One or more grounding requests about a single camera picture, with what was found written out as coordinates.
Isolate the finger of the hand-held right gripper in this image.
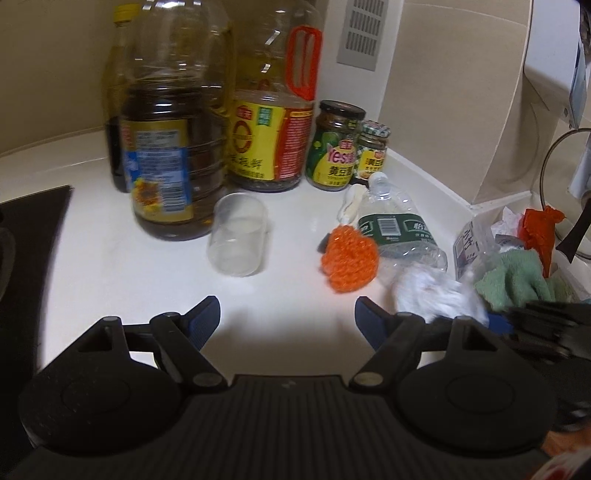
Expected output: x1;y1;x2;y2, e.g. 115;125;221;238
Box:
487;302;550;337

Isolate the clear plastic cup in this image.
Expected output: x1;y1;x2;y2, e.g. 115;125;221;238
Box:
206;193;269;278

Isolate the small sauce jar yellow label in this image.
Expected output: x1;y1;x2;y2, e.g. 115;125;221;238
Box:
355;119;392;183

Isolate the orange mesh scrubber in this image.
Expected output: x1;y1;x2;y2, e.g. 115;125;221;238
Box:
321;224;380;295

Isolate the white plastic bag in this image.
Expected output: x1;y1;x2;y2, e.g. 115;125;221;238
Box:
492;208;525;241

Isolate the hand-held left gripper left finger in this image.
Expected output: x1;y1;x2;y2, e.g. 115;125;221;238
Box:
78;295;229;388

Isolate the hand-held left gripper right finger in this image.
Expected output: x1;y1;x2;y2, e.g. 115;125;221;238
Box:
348;296;504;388

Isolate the clear plastic packaging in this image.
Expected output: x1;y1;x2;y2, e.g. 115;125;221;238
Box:
452;215;504;282

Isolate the cream plastic wrapper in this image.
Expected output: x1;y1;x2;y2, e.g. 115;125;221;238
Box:
339;185;370;227

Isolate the crushed plastic water bottle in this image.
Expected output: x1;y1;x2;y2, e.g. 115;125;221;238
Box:
358;172;450;289

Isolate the wall vent grille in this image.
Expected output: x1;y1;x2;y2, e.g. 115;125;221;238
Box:
336;0;385;71

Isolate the large oil bottle orange handle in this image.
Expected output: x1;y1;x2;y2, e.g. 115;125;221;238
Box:
226;0;324;193

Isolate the orange plastic bag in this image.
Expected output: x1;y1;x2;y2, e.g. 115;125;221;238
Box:
518;206;567;278

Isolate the green cloth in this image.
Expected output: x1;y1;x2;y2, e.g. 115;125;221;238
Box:
475;249;575;312

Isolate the white paper towel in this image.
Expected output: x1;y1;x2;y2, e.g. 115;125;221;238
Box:
392;270;490;326

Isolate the large oil bottle blue label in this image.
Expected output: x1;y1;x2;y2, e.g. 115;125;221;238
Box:
117;0;234;241

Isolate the dark sauce bottle yellow cap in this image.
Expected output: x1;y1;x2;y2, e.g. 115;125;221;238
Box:
102;4;139;193

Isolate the black gas stove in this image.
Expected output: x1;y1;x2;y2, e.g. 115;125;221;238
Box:
0;185;75;324

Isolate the wall water heater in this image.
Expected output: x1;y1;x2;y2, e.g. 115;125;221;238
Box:
524;0;591;127

